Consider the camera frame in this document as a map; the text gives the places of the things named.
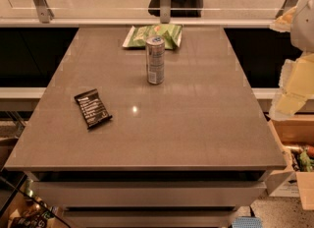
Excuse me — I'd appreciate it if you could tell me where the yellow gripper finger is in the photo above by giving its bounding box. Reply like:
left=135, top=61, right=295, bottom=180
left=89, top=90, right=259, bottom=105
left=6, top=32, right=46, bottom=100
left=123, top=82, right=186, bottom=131
left=270, top=7, right=296, bottom=32
left=269, top=53, right=314, bottom=121

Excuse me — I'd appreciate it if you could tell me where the silver blue redbull can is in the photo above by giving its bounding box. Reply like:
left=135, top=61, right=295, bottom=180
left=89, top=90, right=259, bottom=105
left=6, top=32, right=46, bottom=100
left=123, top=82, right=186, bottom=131
left=145, top=35, right=165, bottom=85

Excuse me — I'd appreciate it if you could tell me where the cardboard box with items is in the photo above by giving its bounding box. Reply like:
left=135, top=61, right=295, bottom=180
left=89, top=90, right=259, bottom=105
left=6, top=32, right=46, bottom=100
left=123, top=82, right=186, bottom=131
left=266, top=115, right=314, bottom=210

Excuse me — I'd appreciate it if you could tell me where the black office chair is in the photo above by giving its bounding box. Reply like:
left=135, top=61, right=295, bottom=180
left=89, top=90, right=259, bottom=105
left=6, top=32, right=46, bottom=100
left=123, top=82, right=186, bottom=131
left=148, top=0, right=203, bottom=18

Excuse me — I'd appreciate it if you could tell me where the green chip bag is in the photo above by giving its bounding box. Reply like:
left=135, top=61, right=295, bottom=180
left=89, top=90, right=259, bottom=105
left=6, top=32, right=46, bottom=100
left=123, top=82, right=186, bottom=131
left=123, top=24, right=183, bottom=50

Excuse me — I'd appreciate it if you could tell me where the blue perforated basket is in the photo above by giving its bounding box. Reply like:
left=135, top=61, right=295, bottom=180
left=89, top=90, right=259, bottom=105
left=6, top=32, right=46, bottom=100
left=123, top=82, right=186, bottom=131
left=232, top=216, right=263, bottom=228

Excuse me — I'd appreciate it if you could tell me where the lower grey drawer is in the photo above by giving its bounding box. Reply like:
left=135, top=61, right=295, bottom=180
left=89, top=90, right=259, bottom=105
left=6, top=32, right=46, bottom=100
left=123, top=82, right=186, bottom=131
left=63, top=210, right=237, bottom=228

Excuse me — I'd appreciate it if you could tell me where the grey drawer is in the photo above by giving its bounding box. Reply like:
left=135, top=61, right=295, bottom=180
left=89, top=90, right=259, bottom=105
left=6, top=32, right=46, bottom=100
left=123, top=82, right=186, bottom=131
left=63, top=210, right=237, bottom=228
left=32, top=181, right=266, bottom=207

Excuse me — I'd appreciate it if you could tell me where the upper grey drawer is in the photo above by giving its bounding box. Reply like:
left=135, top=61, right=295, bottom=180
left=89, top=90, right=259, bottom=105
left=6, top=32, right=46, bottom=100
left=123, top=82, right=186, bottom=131
left=32, top=181, right=266, bottom=207

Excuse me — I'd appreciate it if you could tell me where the black snack bar wrapper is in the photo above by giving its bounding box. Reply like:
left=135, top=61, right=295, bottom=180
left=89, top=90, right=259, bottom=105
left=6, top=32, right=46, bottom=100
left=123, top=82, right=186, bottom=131
left=75, top=89, right=112, bottom=129

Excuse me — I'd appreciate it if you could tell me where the box of snacks lower left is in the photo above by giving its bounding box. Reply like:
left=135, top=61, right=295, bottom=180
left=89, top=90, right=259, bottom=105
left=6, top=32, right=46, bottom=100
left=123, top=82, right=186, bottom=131
left=6, top=194, right=64, bottom=228

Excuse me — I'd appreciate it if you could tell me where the middle metal railing bracket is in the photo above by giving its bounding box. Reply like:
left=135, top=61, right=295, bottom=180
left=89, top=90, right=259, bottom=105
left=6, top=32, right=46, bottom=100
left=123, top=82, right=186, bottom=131
left=160, top=0, right=171, bottom=24

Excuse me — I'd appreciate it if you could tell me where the left metal railing bracket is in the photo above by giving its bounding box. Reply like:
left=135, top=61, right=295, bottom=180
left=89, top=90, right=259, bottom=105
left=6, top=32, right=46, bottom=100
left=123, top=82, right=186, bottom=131
left=32, top=0, right=54, bottom=24

